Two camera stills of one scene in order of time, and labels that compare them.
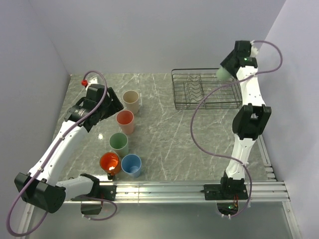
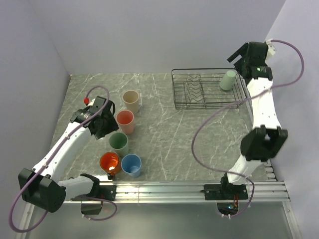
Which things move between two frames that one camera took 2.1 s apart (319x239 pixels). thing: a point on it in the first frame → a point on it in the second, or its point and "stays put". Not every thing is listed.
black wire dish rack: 202,88 stays put
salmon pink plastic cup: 125,118 stays put
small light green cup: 223,74 → 227,81
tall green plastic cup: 118,142 stays put
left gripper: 115,105 → 112,126
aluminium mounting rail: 193,192 stays put
